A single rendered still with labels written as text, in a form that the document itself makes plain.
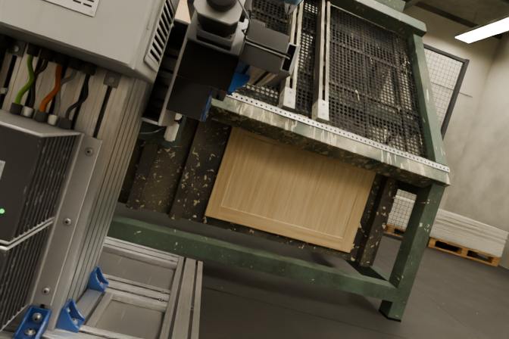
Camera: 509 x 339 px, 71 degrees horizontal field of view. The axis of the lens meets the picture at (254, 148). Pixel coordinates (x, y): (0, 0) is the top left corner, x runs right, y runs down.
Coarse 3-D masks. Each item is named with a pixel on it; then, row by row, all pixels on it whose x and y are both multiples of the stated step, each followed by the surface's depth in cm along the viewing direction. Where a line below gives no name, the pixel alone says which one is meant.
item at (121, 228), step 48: (144, 144) 183; (192, 144) 182; (144, 192) 185; (192, 192) 190; (384, 192) 208; (432, 192) 194; (144, 240) 164; (192, 240) 168; (288, 240) 204; (336, 288) 187; (384, 288) 193
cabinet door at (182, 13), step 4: (180, 0) 192; (184, 0) 193; (180, 4) 191; (184, 4) 192; (180, 8) 189; (184, 8) 190; (176, 12) 187; (180, 12) 188; (184, 12) 189; (188, 12) 190; (176, 16) 186; (180, 16) 187; (184, 16) 188; (188, 16) 189; (184, 20) 186; (188, 20) 187
